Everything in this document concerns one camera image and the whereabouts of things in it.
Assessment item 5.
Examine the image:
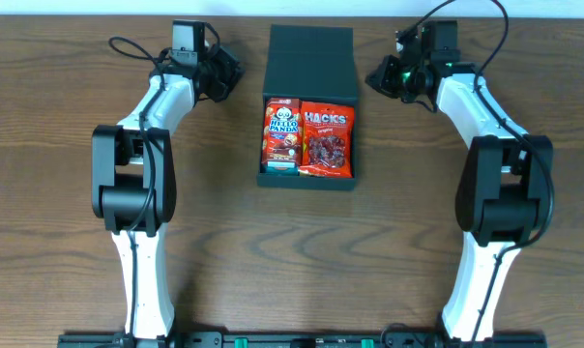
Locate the teal Chunkies box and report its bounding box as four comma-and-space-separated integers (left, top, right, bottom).
263, 166, 298, 176

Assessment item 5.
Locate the red Hacks candy bag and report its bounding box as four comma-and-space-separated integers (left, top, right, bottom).
299, 101, 355, 178

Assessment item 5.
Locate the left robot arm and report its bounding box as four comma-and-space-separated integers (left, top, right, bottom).
92, 47, 244, 347

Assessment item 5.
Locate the black mounting rail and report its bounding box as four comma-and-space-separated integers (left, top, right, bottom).
57, 329, 547, 348

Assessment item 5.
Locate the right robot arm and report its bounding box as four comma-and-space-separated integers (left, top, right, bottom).
365, 53, 554, 347

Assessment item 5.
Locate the red Hello Panda box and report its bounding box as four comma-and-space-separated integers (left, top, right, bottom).
261, 98, 304, 168

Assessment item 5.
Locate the dark green box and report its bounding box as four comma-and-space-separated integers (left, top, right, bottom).
256, 24, 360, 191

